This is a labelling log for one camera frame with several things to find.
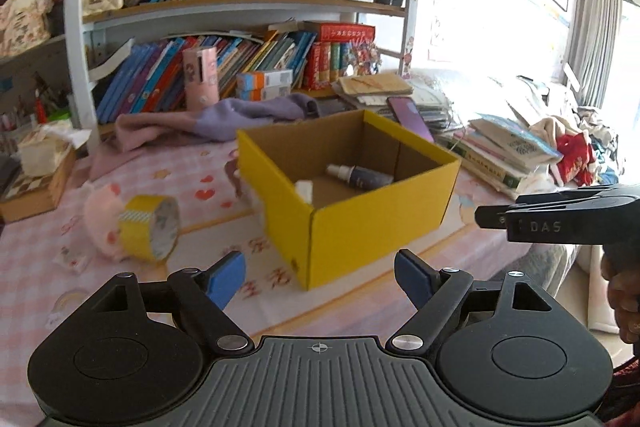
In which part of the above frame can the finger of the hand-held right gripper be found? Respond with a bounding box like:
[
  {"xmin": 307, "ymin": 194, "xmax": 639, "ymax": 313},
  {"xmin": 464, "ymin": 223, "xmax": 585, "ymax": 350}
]
[{"xmin": 475, "ymin": 183, "xmax": 640, "ymax": 228}]

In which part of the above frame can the row of blue children's books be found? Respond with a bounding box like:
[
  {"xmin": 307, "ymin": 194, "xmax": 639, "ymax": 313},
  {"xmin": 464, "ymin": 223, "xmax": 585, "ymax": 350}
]
[{"xmin": 95, "ymin": 29, "xmax": 318, "ymax": 125}]

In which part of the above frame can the yellow cardboard box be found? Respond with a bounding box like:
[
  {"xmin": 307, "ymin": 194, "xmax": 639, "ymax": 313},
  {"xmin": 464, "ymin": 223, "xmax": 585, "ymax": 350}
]
[{"xmin": 236, "ymin": 109, "xmax": 462, "ymax": 292}]

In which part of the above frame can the pink cylindrical gadget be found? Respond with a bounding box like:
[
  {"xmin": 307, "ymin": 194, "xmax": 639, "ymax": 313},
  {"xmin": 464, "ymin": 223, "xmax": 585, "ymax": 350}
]
[{"xmin": 181, "ymin": 47, "xmax": 220, "ymax": 110}]

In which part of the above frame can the cluster of pens and brushes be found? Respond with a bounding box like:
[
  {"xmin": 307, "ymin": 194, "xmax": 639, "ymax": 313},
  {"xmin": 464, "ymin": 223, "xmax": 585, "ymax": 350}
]
[{"xmin": 0, "ymin": 72, "xmax": 73, "ymax": 132}]

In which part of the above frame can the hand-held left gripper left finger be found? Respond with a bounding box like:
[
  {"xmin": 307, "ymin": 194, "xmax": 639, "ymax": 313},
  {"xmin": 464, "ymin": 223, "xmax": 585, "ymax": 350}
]
[{"xmin": 85, "ymin": 251, "xmax": 255, "ymax": 355}]

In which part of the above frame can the white bookshelf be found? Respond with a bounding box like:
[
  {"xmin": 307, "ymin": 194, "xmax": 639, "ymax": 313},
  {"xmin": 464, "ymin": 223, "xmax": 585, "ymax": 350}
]
[{"xmin": 62, "ymin": 0, "xmax": 426, "ymax": 158}]

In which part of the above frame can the stack of textbooks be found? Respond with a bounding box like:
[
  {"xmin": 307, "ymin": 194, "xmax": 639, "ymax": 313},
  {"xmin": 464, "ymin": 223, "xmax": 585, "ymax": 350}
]
[{"xmin": 440, "ymin": 114, "xmax": 563, "ymax": 200}]

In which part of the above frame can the stack of papers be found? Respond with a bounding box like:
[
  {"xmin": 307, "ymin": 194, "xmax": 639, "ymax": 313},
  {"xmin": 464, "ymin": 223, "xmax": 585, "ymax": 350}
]
[{"xmin": 332, "ymin": 82, "xmax": 451, "ymax": 132}]

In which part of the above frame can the person's right forearm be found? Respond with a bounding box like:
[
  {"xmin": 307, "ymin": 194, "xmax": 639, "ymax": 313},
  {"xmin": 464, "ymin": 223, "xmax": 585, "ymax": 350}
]
[{"xmin": 597, "ymin": 352, "xmax": 640, "ymax": 425}]

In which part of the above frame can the pink pig plush toy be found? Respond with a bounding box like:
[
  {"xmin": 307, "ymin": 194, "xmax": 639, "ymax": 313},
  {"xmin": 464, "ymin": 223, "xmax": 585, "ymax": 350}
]
[{"xmin": 82, "ymin": 182, "xmax": 132, "ymax": 264}]

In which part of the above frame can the tissue box on wooden tray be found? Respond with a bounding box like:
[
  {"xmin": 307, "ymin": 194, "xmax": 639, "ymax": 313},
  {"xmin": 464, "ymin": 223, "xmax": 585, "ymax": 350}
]
[{"xmin": 0, "ymin": 142, "xmax": 78, "ymax": 224}]

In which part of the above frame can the brown paper notebook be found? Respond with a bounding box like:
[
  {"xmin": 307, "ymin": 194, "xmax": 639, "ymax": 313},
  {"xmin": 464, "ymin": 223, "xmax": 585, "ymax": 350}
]
[{"xmin": 337, "ymin": 73, "xmax": 415, "ymax": 100}]

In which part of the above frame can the grey curtain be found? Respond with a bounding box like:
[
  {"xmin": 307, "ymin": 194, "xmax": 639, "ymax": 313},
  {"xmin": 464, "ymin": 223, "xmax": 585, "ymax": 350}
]
[{"xmin": 565, "ymin": 0, "xmax": 640, "ymax": 108}]

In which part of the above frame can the dark spray bottle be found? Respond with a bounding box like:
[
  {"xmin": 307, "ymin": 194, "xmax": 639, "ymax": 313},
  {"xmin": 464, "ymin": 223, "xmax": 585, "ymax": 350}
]
[{"xmin": 326, "ymin": 163, "xmax": 395, "ymax": 190}]

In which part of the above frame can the doll in floral dress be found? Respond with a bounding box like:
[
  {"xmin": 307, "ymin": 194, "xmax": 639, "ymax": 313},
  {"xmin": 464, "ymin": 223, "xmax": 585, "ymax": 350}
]
[{"xmin": 0, "ymin": 0, "xmax": 53, "ymax": 58}]

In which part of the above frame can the red white clothing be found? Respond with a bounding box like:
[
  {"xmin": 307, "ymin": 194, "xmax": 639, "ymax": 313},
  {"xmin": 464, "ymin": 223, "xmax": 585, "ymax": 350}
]
[{"xmin": 530, "ymin": 117, "xmax": 598, "ymax": 186}]

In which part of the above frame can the pink checked tablecloth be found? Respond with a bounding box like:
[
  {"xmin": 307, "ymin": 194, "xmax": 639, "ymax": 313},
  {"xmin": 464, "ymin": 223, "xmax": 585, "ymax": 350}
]
[{"xmin": 0, "ymin": 127, "xmax": 576, "ymax": 358}]

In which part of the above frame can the beige tissue pack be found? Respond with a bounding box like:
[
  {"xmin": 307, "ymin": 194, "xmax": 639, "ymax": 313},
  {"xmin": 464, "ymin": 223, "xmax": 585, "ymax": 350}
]
[{"xmin": 17, "ymin": 127, "xmax": 93, "ymax": 178}]

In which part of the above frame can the large red hardcover book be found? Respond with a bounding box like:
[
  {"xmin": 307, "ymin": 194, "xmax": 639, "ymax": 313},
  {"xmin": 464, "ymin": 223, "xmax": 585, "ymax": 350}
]
[{"xmin": 305, "ymin": 21, "xmax": 377, "ymax": 44}]

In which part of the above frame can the person's right hand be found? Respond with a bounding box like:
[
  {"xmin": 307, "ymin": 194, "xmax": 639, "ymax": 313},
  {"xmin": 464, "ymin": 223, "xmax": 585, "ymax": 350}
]
[{"xmin": 601, "ymin": 247, "xmax": 640, "ymax": 348}]

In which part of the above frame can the colourful glittery ornament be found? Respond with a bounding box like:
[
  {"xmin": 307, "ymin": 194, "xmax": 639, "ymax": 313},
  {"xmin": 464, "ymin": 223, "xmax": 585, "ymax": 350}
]
[{"xmin": 340, "ymin": 41, "xmax": 383, "ymax": 78}]

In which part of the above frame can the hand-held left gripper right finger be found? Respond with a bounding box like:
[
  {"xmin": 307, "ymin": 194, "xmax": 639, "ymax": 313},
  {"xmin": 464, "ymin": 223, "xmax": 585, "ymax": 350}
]
[{"xmin": 385, "ymin": 249, "xmax": 556, "ymax": 353}]

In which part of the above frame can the yellow tape roll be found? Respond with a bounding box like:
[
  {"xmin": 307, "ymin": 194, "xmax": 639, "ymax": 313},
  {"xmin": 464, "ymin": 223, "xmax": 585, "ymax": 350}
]
[{"xmin": 117, "ymin": 195, "xmax": 182, "ymax": 264}]

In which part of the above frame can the orange white carton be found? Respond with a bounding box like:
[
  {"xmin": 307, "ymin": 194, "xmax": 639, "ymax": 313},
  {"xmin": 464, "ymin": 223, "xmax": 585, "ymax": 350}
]
[
  {"xmin": 239, "ymin": 86, "xmax": 293, "ymax": 102},
  {"xmin": 236, "ymin": 69, "xmax": 293, "ymax": 90}
]

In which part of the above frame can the red thick dictionary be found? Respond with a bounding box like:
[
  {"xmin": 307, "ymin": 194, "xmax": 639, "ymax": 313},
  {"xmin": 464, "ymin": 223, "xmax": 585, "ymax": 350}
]
[{"xmin": 302, "ymin": 41, "xmax": 343, "ymax": 90}]

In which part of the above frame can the pink purple knit garment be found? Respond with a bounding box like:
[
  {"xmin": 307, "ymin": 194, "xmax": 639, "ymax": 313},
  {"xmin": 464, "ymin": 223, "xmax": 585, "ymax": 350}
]
[{"xmin": 90, "ymin": 93, "xmax": 321, "ymax": 180}]

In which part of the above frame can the black smartphone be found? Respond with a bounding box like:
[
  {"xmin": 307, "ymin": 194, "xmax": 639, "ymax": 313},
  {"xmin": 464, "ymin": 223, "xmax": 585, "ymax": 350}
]
[{"xmin": 387, "ymin": 96, "xmax": 436, "ymax": 144}]

